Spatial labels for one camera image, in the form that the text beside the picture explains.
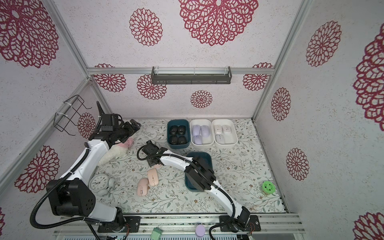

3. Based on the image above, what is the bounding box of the black mouse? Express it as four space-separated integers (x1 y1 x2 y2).
169 136 178 145
169 126 178 136
178 136 188 145
178 125 186 136

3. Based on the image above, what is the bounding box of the teal storage box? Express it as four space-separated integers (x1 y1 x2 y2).
167 119 191 150
185 152 213 192

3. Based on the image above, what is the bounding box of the large purple mouse bottom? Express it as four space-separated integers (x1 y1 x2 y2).
201 125 211 138

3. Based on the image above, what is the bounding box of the white mouse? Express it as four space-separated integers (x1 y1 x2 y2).
222 125 232 135
214 125 223 135
215 135 226 145

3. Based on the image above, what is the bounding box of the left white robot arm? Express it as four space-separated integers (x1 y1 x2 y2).
46 120 141 224

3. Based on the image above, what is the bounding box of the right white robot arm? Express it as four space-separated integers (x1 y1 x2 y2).
143 151 251 231

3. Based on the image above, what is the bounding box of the left white storage box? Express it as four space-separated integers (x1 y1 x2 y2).
190 119 215 149

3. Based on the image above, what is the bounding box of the white storage box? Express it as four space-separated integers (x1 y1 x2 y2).
190 119 215 149
212 119 238 149

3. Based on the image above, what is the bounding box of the right white storage box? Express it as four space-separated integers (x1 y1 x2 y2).
212 119 238 149

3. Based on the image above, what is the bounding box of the white plush dog toy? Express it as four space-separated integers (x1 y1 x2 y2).
98 137 134 167

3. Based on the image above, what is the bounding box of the floral table mat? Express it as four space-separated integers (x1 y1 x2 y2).
96 119 286 214

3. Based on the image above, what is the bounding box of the green connector block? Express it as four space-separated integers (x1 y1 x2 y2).
151 228 163 240

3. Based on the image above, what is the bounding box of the purple round cap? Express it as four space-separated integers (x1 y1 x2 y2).
195 225 206 238

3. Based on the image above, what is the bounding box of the green round toy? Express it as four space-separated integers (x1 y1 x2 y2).
261 181 276 196

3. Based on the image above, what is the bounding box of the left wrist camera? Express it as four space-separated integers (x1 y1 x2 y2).
100 114 123 132

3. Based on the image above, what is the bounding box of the black wire wall rack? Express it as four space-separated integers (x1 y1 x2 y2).
53 95 92 137

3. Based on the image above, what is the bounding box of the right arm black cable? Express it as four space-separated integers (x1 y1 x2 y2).
136 145 236 240

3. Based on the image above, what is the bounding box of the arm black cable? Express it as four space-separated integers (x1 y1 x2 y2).
29 146 101 240
136 145 236 240

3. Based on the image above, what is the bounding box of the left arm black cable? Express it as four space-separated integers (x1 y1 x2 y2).
29 146 101 240

